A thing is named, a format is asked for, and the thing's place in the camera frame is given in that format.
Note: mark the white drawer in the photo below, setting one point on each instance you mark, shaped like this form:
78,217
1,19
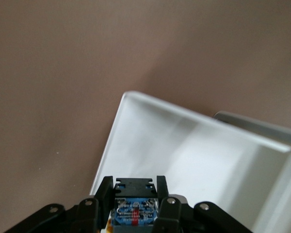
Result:
196,157

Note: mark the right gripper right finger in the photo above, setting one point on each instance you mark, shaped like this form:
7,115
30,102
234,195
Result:
163,191

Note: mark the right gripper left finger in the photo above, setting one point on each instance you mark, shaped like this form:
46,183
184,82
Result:
104,194

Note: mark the green push button switch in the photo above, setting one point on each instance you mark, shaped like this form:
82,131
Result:
135,213

